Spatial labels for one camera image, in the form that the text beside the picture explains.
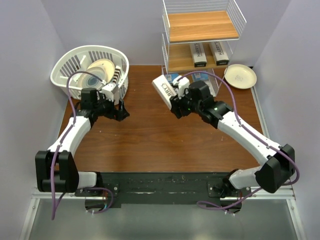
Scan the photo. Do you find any white plastic dish basket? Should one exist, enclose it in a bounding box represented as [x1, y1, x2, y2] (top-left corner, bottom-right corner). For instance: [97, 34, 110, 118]
[50, 45, 129, 105]

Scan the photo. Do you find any white Harry's box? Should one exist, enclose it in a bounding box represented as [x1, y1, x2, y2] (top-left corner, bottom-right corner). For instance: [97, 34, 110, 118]
[152, 74, 178, 110]
[189, 42, 207, 68]
[209, 41, 230, 66]

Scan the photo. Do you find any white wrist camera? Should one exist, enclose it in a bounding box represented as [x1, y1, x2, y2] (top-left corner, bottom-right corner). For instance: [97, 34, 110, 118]
[171, 75, 190, 99]
[101, 82, 119, 102]

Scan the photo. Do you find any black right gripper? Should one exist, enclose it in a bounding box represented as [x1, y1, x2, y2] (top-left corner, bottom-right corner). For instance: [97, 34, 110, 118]
[170, 86, 202, 119]

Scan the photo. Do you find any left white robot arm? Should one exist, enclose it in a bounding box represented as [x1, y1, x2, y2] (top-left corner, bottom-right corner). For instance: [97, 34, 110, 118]
[35, 88, 130, 196]

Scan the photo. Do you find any blue razor blister pack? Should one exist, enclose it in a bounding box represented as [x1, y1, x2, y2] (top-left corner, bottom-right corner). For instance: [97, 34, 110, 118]
[165, 73, 181, 85]
[191, 72, 217, 97]

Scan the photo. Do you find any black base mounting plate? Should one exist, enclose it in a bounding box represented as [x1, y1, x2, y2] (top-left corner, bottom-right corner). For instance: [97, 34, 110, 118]
[75, 172, 251, 210]

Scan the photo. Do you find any aluminium frame rail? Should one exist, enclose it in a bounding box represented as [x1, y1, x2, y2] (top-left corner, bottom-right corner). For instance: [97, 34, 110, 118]
[20, 187, 307, 240]

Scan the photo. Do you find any beige blue patterned plate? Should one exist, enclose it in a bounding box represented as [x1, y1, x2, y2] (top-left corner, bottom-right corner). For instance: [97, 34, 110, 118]
[77, 67, 107, 90]

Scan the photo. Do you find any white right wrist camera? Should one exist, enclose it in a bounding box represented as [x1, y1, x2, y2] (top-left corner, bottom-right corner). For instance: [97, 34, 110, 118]
[171, 75, 190, 99]

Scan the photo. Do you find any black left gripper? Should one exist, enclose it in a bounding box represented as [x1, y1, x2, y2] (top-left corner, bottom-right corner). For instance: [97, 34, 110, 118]
[93, 92, 129, 121]

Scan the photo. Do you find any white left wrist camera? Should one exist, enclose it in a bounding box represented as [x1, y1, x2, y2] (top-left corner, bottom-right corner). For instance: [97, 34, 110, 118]
[101, 82, 119, 102]

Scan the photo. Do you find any white wire wooden shelf rack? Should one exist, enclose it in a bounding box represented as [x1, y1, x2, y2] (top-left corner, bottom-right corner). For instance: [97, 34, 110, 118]
[162, 0, 247, 96]

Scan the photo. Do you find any plain beige plate in basket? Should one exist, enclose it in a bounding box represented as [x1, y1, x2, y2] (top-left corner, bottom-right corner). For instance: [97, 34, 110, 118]
[87, 58, 115, 83]

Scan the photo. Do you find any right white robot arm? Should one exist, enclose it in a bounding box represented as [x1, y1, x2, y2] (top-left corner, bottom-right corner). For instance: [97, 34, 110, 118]
[170, 78, 295, 197]

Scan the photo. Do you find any cream round plate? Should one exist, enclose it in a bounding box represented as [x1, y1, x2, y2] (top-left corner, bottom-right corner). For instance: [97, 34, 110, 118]
[224, 64, 257, 90]

